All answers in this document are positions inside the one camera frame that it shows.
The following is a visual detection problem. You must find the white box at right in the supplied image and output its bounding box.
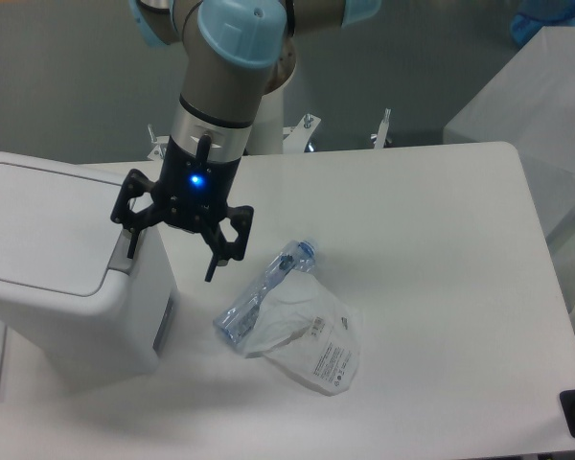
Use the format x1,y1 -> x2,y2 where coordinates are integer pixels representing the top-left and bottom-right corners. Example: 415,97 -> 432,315
443,27 -> 575,234

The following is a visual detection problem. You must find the crushed clear plastic bottle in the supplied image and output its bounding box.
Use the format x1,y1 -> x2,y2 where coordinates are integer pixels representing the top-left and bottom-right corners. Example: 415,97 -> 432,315
213,239 -> 318,351

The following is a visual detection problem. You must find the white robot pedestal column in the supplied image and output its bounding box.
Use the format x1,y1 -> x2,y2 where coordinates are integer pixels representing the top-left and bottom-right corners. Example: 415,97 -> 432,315
246,87 -> 284,156

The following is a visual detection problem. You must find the white push-lid trash can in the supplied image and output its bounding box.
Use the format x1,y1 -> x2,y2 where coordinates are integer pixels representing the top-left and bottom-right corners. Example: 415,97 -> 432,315
0,151 -> 177,373

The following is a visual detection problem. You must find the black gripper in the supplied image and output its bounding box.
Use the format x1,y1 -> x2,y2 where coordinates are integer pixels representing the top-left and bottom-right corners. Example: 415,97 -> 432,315
110,136 -> 254,282

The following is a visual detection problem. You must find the white pedestal base bracket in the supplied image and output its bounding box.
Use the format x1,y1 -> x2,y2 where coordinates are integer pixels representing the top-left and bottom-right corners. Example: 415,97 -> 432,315
147,108 -> 392,161

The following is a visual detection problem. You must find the clear printed plastic bag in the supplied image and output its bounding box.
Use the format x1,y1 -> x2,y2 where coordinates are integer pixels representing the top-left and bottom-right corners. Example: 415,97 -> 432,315
241,271 -> 363,396

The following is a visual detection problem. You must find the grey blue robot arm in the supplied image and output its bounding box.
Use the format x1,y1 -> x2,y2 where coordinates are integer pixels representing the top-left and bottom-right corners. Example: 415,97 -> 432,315
110,0 -> 381,281

